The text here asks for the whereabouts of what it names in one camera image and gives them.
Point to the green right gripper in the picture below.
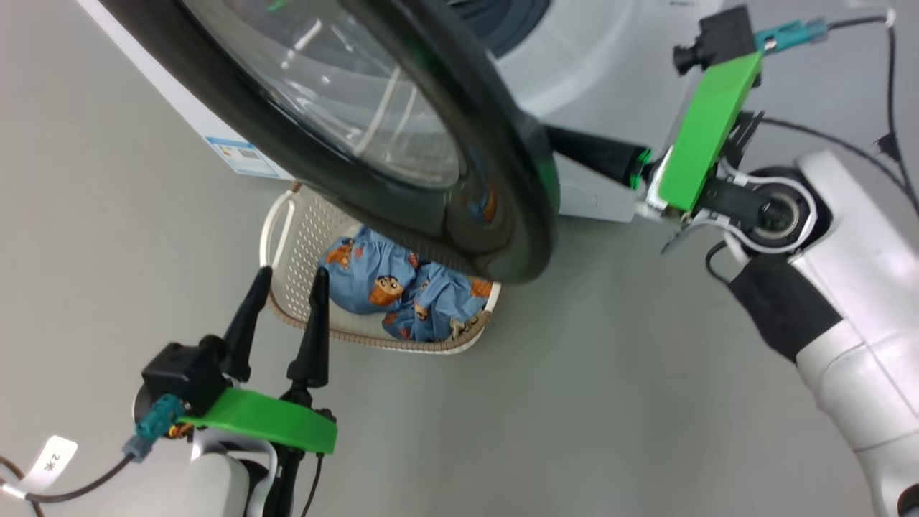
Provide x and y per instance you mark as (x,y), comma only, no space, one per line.
(707,129)

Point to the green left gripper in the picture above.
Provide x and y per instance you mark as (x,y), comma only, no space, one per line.
(273,424)

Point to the blue cartoon print garment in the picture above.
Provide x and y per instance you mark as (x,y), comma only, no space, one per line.
(373,266)

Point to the black round washing machine door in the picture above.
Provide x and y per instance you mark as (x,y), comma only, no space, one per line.
(502,237)

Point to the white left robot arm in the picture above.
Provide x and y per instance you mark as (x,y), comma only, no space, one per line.
(215,481)

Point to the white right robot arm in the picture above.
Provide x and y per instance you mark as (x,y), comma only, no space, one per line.
(861,323)

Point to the white front-load washing machine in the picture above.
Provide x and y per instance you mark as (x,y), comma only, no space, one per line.
(610,64)

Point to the cream perforated laundry basket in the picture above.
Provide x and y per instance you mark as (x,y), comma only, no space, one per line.
(305,244)

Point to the blue energy label sticker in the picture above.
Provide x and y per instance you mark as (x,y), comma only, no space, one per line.
(240,154)

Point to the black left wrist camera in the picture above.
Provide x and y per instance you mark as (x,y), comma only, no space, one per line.
(183,373)

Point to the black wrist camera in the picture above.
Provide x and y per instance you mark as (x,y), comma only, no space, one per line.
(721,36)
(183,373)

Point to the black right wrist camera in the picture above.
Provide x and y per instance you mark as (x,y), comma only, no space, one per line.
(721,36)

